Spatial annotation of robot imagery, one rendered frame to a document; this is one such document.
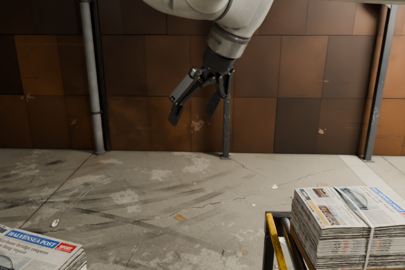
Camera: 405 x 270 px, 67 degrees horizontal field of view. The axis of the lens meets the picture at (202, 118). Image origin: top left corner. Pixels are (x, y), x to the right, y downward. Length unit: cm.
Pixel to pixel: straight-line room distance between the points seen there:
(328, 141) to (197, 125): 180
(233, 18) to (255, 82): 346
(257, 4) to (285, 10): 343
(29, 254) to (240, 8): 90
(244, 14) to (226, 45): 8
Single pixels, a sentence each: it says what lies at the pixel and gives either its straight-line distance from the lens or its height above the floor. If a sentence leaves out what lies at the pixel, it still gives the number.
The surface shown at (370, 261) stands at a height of 88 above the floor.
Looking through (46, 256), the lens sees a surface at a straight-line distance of 108.
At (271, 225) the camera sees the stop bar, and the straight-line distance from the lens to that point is 154.
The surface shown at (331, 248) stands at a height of 95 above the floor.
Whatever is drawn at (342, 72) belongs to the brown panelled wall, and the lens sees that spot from 433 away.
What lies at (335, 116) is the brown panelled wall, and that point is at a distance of 444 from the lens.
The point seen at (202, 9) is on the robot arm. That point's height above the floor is 174.
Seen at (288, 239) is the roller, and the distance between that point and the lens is 152.
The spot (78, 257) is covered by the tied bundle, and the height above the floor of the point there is 105.
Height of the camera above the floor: 171
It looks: 17 degrees down
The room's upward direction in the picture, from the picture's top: straight up
